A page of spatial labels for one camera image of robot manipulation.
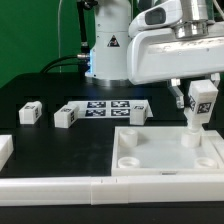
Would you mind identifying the white fixture wall left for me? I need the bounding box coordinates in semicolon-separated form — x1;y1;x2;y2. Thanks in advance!
0;135;14;171

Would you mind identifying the black cable bundle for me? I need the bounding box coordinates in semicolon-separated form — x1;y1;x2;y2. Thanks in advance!
39;0;98;74

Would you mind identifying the white square tabletop part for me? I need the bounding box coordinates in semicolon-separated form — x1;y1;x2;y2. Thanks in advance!
111;126;224;176

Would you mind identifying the white sheet with tags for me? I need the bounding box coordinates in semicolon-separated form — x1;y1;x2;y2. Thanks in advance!
68;100;153;118

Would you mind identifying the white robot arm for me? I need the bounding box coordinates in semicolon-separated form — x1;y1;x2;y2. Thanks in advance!
85;0;224;86

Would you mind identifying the thin white cable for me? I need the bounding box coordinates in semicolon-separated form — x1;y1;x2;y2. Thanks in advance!
57;0;64;74

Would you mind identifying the white fixture wall front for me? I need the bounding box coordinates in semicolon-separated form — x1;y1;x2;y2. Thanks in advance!
0;174;224;206

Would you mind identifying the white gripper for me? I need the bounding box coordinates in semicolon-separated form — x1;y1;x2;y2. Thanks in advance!
127;0;224;109

